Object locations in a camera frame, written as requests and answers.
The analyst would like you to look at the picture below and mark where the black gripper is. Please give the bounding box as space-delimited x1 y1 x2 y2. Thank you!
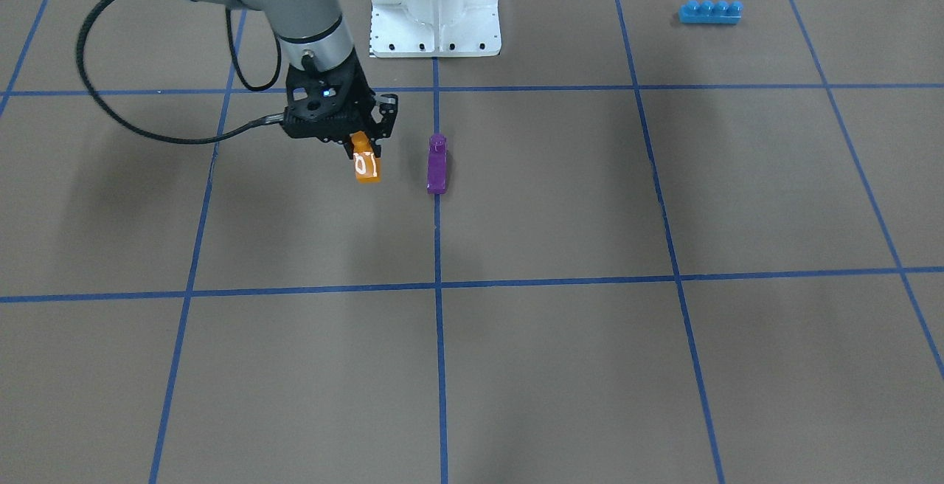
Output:
286 51 384 160

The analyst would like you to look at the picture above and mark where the orange trapezoid block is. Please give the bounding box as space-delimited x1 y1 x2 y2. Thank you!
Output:
350 131 381 184

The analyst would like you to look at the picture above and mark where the white central pillar base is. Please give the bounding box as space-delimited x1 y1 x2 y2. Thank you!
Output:
369 0 502 58

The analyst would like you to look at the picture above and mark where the purple trapezoid block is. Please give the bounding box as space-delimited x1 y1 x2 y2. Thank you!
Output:
427 132 448 195

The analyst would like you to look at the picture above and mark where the long blue block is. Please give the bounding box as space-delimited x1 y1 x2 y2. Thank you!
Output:
678 0 744 24

